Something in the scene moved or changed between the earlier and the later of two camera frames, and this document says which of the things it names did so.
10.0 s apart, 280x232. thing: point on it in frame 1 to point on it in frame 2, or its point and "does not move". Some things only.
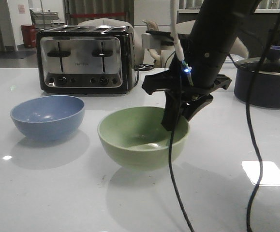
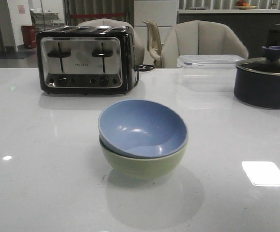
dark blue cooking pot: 271,90 does not move
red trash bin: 29,36 does not move
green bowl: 138,138 to 142,167
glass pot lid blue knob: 272,63 does not move
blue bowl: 51,117 to 141,128
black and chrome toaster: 85,59 does not move
